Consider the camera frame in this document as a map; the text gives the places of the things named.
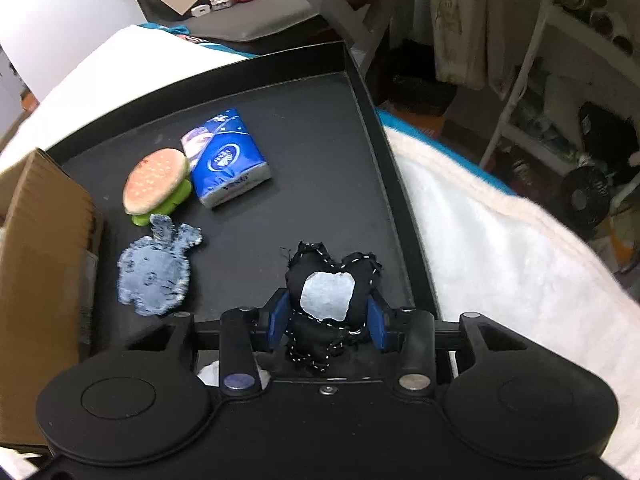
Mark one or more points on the cardboard box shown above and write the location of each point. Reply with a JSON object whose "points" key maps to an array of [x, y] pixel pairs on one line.
{"points": [[40, 260]]}

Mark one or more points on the grey bench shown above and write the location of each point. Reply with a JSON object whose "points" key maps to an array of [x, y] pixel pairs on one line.
{"points": [[280, 10]]}

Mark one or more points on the white charger plug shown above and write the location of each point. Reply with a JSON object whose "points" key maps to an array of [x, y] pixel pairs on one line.
{"points": [[200, 11]]}

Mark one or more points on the black fan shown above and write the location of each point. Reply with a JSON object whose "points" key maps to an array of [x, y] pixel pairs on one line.
{"points": [[585, 200]]}

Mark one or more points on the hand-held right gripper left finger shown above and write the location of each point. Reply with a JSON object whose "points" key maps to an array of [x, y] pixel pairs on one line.
{"points": [[280, 317]]}

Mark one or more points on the black tray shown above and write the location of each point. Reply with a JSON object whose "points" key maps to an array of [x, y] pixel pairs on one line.
{"points": [[325, 135]]}

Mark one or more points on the denim fabric toy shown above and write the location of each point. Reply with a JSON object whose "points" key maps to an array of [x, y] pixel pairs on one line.
{"points": [[152, 280]]}

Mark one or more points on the white blanket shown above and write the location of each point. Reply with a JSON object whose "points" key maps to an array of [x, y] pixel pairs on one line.
{"points": [[500, 260]]}

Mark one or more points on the black plush toy white patch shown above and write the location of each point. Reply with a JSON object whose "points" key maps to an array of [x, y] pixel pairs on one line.
{"points": [[325, 295]]}

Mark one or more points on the white shelf rack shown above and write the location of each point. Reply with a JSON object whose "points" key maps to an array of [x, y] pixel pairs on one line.
{"points": [[545, 60]]}

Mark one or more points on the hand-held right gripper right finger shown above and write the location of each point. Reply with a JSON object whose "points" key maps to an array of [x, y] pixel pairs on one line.
{"points": [[377, 327]]}

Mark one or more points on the burger plush toy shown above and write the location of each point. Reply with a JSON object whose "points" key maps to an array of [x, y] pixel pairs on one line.
{"points": [[152, 180]]}

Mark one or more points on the blue tissue pack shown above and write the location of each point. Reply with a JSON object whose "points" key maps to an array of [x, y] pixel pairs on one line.
{"points": [[227, 160]]}

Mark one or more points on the white fluffy cloth ball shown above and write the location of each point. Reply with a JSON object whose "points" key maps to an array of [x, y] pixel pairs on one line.
{"points": [[210, 372]]}

